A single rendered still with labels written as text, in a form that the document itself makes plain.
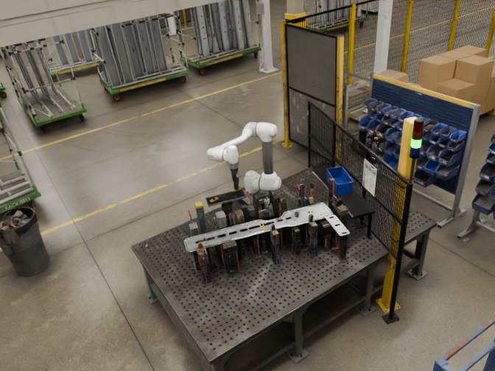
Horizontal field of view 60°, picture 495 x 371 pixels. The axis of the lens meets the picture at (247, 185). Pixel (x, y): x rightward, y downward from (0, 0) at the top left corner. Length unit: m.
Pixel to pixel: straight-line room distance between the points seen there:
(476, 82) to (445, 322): 4.45
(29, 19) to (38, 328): 4.45
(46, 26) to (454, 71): 7.59
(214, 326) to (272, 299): 0.52
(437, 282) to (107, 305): 3.47
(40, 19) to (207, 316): 3.06
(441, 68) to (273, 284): 5.11
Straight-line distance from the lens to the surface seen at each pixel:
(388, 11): 7.93
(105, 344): 4.66
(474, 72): 7.90
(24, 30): 0.84
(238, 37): 11.61
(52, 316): 5.15
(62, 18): 0.84
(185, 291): 3.87
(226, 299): 3.73
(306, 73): 6.37
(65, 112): 9.40
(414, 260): 4.83
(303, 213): 4.05
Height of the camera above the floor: 3.44
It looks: 33 degrees down
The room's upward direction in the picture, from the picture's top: 6 degrees counter-clockwise
